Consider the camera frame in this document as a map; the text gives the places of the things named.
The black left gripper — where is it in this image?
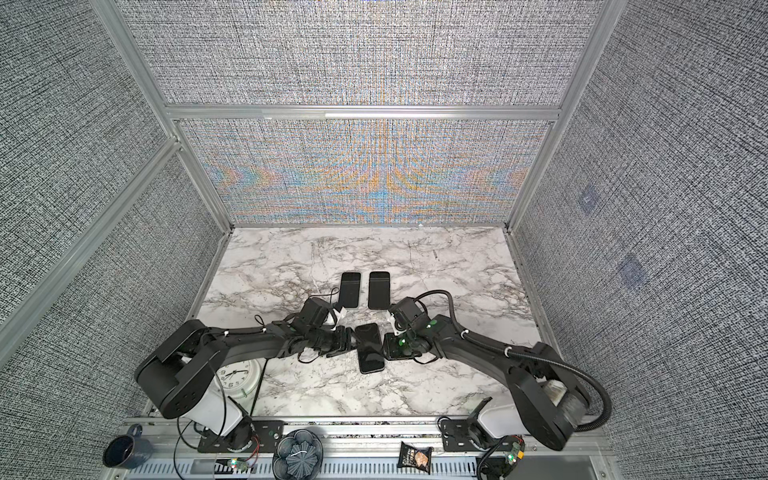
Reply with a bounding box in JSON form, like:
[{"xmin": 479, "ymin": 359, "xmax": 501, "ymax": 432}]
[{"xmin": 308, "ymin": 326, "xmax": 366, "ymax": 359}]

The black phone case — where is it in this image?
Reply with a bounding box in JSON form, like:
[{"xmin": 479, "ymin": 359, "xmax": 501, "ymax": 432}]
[{"xmin": 353, "ymin": 322, "xmax": 387, "ymax": 376}]

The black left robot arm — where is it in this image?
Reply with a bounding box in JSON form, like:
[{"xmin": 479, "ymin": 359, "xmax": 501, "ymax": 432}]
[{"xmin": 134, "ymin": 317, "xmax": 357, "ymax": 419}]

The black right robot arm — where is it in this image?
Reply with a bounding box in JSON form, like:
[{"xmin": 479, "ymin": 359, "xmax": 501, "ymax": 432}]
[{"xmin": 383, "ymin": 315, "xmax": 604, "ymax": 451}]

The white analog alarm clock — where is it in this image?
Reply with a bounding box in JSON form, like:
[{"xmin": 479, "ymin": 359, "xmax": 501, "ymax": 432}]
[{"xmin": 217, "ymin": 360, "xmax": 262, "ymax": 399}]

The black snack packet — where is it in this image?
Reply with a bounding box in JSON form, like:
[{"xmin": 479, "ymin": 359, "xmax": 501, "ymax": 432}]
[{"xmin": 397, "ymin": 442, "xmax": 434, "ymax": 475}]

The dark blue mug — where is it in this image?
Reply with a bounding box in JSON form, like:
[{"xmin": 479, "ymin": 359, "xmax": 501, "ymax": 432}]
[{"xmin": 102, "ymin": 424, "xmax": 154, "ymax": 470}]

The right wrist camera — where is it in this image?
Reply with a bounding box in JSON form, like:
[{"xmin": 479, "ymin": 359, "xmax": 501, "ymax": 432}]
[{"xmin": 388, "ymin": 297, "xmax": 428, "ymax": 334}]

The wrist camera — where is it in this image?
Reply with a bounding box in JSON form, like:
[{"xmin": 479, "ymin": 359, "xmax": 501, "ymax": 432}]
[
  {"xmin": 388, "ymin": 297, "xmax": 428, "ymax": 334},
  {"xmin": 297, "ymin": 296, "xmax": 343, "ymax": 329}
]

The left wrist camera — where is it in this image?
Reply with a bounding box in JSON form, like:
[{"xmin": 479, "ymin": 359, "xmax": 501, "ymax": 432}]
[{"xmin": 297, "ymin": 296, "xmax": 343, "ymax": 329}]

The black corrugated right cable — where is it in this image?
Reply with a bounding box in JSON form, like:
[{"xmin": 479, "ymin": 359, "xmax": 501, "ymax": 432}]
[{"xmin": 413, "ymin": 289, "xmax": 614, "ymax": 433}]

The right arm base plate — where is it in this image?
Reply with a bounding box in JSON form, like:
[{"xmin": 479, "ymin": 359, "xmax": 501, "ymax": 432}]
[{"xmin": 437, "ymin": 417, "xmax": 481, "ymax": 453}]

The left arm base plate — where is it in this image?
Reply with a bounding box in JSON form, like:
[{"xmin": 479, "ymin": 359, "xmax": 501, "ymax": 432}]
[{"xmin": 196, "ymin": 418, "xmax": 285, "ymax": 454}]

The aluminium front rail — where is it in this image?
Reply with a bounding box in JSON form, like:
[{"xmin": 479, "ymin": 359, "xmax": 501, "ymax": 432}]
[{"xmin": 98, "ymin": 416, "xmax": 623, "ymax": 479}]

